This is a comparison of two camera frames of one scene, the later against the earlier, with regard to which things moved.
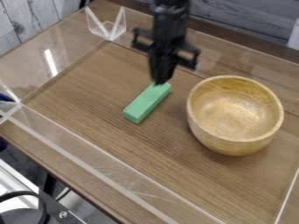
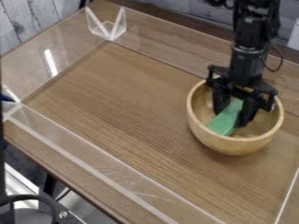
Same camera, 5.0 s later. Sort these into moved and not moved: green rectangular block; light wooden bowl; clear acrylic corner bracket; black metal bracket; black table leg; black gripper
Moved: green rectangular block; black gripper
Not moved: clear acrylic corner bracket; light wooden bowl; black table leg; black metal bracket
